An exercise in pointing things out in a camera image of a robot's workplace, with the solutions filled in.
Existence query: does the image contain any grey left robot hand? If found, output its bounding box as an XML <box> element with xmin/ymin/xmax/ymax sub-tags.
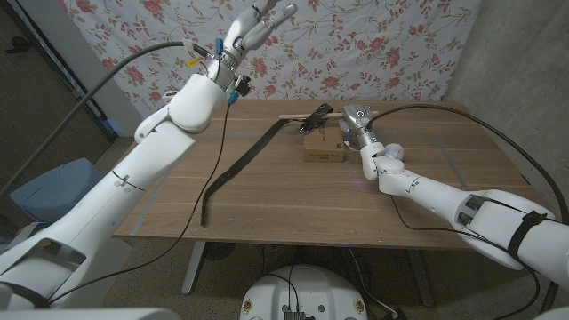
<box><xmin>204</xmin><ymin>0</ymin><xmax>299</xmax><ymax>90</ymax></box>

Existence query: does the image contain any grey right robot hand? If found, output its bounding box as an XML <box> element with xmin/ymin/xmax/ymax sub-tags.
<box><xmin>338</xmin><ymin>104</ymin><xmax>386</xmax><ymax>152</ymax></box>

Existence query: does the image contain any wooden stick with metal clips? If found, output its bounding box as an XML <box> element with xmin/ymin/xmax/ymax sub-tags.
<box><xmin>278</xmin><ymin>110</ymin><xmax>379</xmax><ymax>121</ymax></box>

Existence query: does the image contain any black leather belt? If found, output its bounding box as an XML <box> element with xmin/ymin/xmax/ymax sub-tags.
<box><xmin>199</xmin><ymin>102</ymin><xmax>334</xmax><ymax>228</ymax></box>

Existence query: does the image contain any brown cardboard package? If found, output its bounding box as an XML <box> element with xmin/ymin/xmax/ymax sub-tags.
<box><xmin>303</xmin><ymin>126</ymin><xmax>346</xmax><ymax>164</ymax></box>

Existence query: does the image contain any floral backdrop cloth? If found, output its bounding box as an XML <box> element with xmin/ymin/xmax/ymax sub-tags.
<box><xmin>60</xmin><ymin>0</ymin><xmax>484</xmax><ymax>124</ymax></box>

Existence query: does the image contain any grey table leg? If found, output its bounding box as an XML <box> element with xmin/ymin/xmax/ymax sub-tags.
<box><xmin>406</xmin><ymin>248</ymin><xmax>435</xmax><ymax>308</ymax></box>
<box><xmin>181</xmin><ymin>241</ymin><xmax>208</xmax><ymax>295</ymax></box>

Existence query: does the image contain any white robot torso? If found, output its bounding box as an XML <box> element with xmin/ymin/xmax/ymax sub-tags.
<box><xmin>239</xmin><ymin>265</ymin><xmax>369</xmax><ymax>320</ymax></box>

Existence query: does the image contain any black door hook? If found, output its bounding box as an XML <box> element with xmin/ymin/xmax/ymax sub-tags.
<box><xmin>4</xmin><ymin>36</ymin><xmax>33</xmax><ymax>55</ymax></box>

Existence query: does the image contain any blue plastic bin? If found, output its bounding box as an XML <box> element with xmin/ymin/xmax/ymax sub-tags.
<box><xmin>9</xmin><ymin>157</ymin><xmax>106</xmax><ymax>225</ymax></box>

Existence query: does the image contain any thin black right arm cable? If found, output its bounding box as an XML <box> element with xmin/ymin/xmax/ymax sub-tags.
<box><xmin>389</xmin><ymin>194</ymin><xmax>541</xmax><ymax>320</ymax></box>

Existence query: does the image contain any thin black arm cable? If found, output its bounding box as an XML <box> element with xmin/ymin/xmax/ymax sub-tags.
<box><xmin>389</xmin><ymin>194</ymin><xmax>541</xmax><ymax>320</ymax></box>
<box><xmin>48</xmin><ymin>102</ymin><xmax>232</xmax><ymax>306</ymax></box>

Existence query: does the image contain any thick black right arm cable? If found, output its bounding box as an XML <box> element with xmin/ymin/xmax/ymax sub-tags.
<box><xmin>365</xmin><ymin>103</ymin><xmax>569</xmax><ymax>223</ymax></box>

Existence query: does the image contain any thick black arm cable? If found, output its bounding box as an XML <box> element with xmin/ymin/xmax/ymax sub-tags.
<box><xmin>0</xmin><ymin>41</ymin><xmax>210</xmax><ymax>196</ymax></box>
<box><xmin>365</xmin><ymin>103</ymin><xmax>569</xmax><ymax>223</ymax></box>

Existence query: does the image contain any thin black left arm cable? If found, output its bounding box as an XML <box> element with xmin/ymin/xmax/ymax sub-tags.
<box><xmin>48</xmin><ymin>102</ymin><xmax>232</xmax><ymax>306</ymax></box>

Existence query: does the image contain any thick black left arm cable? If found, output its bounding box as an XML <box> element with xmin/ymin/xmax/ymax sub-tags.
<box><xmin>0</xmin><ymin>41</ymin><xmax>210</xmax><ymax>196</ymax></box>

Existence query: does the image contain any white cable under table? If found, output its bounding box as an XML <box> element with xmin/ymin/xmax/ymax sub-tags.
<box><xmin>349</xmin><ymin>248</ymin><xmax>395</xmax><ymax>317</ymax></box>

